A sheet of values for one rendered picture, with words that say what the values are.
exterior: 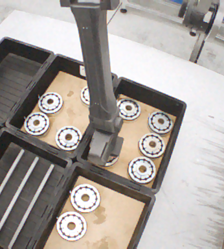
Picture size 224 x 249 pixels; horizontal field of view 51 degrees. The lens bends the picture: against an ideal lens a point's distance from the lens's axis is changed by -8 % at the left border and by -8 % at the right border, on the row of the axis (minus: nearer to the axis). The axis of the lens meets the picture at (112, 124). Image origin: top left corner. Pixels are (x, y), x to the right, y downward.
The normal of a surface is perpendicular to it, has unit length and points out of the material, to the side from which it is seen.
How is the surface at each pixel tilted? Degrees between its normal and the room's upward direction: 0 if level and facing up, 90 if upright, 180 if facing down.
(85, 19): 83
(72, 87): 0
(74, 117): 0
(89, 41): 83
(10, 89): 0
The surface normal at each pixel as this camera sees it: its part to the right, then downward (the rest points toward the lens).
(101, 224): 0.08, -0.48
